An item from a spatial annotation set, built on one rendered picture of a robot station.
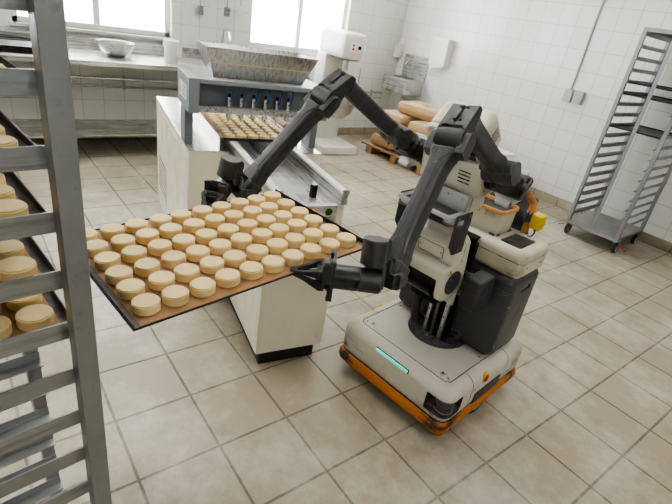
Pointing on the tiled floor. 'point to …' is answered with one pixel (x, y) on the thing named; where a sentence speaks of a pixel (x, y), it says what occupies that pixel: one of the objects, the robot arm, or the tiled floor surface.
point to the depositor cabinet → (191, 158)
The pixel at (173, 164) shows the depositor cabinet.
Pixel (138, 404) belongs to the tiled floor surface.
